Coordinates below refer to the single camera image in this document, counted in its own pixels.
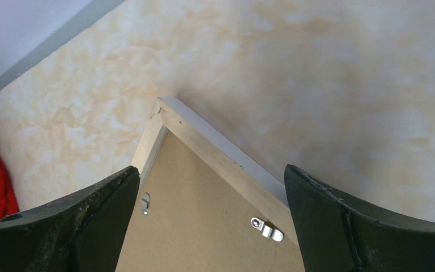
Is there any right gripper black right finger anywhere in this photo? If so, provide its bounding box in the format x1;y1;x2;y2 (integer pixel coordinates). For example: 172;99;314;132
284;165;435;271

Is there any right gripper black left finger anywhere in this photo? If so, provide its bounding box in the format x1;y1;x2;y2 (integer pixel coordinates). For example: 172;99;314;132
0;166;140;271

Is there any brown frame backing board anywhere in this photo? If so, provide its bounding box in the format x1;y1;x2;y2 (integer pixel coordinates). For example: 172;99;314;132
117;133;304;271

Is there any wooden picture frame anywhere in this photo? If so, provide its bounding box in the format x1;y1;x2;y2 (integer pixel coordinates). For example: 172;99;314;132
131;97;298;244

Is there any silver frame retaining clip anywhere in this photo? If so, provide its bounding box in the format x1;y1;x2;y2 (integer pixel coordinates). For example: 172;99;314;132
250;217;284;242

